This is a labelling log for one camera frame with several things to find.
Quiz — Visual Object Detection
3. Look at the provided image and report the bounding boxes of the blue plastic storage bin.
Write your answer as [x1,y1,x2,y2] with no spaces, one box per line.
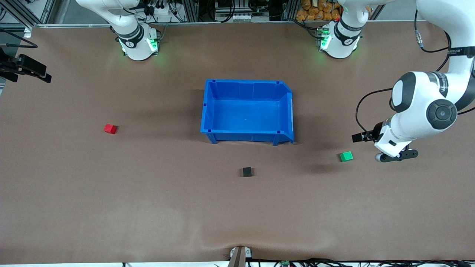
[200,79,294,146]

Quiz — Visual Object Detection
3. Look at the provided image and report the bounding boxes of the bag of orange items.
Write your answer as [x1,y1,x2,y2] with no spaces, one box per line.
[295,0,342,22]

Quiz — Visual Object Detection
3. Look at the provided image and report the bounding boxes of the white power strip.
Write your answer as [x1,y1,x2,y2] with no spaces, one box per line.
[148,4,175,17]

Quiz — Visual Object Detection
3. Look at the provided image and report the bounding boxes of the brown table mat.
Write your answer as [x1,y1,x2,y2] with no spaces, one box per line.
[0,20,475,264]

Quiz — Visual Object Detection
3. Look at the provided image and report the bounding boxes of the metal table edge clamp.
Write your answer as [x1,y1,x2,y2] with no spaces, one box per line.
[229,246,253,267]

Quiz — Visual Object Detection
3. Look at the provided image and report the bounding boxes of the black control unit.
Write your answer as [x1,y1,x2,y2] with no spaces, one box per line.
[214,0,271,22]

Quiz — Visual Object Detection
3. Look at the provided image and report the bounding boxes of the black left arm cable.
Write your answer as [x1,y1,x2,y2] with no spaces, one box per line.
[356,9,475,134]

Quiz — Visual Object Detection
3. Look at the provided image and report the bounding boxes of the aluminium frame profile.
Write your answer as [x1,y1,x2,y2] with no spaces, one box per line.
[281,0,299,21]
[0,0,56,27]
[177,0,199,22]

